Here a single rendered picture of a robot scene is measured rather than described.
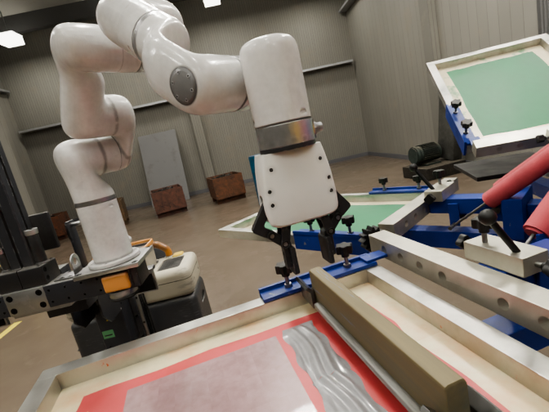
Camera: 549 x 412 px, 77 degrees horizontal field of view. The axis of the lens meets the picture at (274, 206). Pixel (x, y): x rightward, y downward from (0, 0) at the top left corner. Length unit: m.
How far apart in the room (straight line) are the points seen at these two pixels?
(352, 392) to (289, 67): 0.47
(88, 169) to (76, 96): 0.17
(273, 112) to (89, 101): 0.51
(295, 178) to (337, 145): 11.34
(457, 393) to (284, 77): 0.40
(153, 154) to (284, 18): 5.76
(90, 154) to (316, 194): 0.62
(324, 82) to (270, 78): 11.37
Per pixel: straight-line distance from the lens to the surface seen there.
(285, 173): 0.44
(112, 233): 0.94
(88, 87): 0.84
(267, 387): 0.66
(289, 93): 0.43
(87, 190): 0.92
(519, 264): 0.71
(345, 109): 11.88
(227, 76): 0.46
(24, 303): 1.08
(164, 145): 11.34
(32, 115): 13.04
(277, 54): 0.44
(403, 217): 1.10
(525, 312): 0.67
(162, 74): 0.49
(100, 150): 0.94
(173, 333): 0.84
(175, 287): 1.53
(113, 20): 0.66
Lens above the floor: 1.36
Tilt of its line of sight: 12 degrees down
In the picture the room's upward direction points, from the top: 13 degrees counter-clockwise
